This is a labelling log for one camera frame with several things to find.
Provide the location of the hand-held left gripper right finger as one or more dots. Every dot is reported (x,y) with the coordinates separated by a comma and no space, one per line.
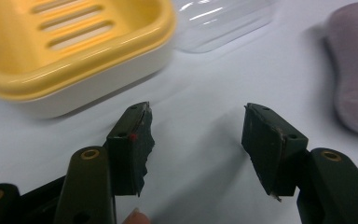
(295,158)

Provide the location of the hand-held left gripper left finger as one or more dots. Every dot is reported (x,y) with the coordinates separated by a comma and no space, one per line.
(90,183)

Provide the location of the purple soap bar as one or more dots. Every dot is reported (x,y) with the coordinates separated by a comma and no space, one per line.
(354,68)

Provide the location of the yellow and white soap dish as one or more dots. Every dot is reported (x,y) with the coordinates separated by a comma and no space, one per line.
(71,53)

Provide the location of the clear plastic lid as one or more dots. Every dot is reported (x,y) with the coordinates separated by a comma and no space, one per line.
(220,21)

